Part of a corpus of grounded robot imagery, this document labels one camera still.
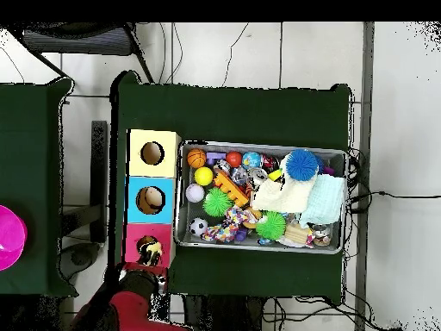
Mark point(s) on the pale yellow plush toy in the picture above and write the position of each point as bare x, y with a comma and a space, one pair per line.
156, 247

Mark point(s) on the colourful patterned fabric toy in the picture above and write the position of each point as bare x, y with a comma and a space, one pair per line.
227, 226

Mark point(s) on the long orange toy block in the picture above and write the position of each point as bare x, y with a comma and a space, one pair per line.
231, 189

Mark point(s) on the cream cloth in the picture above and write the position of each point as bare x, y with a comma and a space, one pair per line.
286, 198

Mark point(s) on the large blue spiky ball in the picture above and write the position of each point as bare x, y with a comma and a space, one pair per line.
301, 164

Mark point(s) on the mint green cloth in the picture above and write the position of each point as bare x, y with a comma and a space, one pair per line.
325, 200

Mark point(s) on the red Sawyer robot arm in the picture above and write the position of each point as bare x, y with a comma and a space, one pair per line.
134, 310

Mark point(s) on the wooden box with three holes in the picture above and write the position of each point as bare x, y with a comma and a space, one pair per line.
168, 193

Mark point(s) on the silver mesh bin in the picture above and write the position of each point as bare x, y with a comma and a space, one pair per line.
339, 165

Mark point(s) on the dark grey floor base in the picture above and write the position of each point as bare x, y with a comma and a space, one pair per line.
81, 257

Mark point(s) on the toy soccer ball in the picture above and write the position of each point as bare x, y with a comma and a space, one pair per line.
198, 226

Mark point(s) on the white toy baseball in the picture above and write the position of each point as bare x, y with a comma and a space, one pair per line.
195, 192

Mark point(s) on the green spiky ball with eyes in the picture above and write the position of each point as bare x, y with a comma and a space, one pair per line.
271, 226
217, 202

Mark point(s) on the yellow ball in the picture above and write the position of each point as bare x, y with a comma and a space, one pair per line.
203, 176

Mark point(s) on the orange toy basketball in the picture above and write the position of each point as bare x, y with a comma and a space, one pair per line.
196, 158

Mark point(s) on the magenta bowl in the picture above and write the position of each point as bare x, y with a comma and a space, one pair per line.
10, 238

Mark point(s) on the small orange ball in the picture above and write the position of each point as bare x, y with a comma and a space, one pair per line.
234, 159

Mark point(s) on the dark green side table cloth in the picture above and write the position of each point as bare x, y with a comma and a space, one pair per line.
31, 138

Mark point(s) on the black chair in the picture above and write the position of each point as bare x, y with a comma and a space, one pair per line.
75, 41

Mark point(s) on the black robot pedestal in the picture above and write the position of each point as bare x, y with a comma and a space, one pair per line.
224, 313

